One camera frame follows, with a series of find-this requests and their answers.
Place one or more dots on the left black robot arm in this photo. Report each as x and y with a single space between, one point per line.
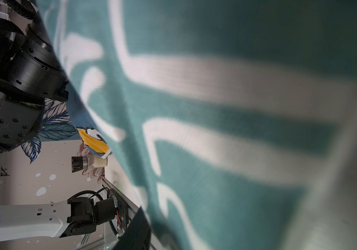
30 73

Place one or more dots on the blue cartoon pillow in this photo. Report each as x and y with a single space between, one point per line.
85 126

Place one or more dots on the teal cat pillow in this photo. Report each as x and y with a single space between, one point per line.
235 121

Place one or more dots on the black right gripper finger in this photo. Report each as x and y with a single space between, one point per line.
137 235

